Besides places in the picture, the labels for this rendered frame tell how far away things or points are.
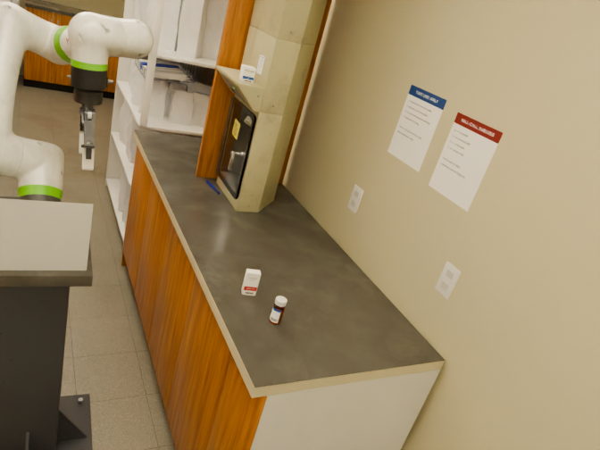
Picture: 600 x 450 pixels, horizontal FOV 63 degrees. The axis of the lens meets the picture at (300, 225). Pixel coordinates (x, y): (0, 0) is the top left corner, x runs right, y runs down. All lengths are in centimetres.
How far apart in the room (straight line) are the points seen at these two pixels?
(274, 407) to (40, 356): 88
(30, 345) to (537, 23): 189
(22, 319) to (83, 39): 92
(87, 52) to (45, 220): 50
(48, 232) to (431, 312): 128
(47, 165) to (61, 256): 29
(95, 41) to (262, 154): 98
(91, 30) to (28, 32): 42
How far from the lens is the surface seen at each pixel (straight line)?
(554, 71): 161
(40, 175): 174
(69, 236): 165
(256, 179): 224
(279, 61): 210
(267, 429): 155
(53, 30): 188
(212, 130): 250
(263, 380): 141
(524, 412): 166
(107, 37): 147
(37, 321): 187
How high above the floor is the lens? 189
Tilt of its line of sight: 24 degrees down
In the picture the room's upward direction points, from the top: 17 degrees clockwise
